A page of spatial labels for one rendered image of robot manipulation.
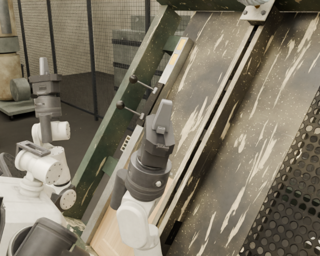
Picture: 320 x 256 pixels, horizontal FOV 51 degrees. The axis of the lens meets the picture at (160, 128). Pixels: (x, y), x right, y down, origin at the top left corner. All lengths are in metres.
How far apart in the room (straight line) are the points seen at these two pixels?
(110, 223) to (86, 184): 0.30
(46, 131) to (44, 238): 0.50
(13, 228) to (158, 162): 0.39
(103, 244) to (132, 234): 0.67
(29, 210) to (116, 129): 0.82
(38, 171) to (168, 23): 1.04
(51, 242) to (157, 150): 0.30
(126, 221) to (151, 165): 0.15
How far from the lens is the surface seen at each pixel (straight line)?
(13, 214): 0.87
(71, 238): 0.78
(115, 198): 0.77
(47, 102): 1.21
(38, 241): 0.77
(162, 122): 0.64
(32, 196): 0.96
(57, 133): 1.22
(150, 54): 1.64
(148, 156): 0.64
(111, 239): 1.39
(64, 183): 1.33
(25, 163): 0.95
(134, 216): 0.72
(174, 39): 1.65
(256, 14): 1.19
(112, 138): 1.62
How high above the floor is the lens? 1.81
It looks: 19 degrees down
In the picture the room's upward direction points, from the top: straight up
